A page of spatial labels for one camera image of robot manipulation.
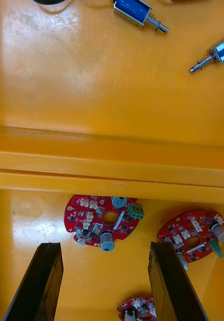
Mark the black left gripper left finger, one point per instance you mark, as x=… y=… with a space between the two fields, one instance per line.
x=39 y=288

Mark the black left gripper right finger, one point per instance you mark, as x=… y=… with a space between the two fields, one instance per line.
x=172 y=288

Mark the round red circuit board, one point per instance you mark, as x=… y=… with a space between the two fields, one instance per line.
x=74 y=220
x=178 y=228
x=132 y=304

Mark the yellow-orange plastic bin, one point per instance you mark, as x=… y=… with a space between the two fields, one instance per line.
x=92 y=87
x=97 y=276

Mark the metal solenoid blue label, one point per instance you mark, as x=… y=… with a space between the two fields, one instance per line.
x=133 y=10
x=223 y=50

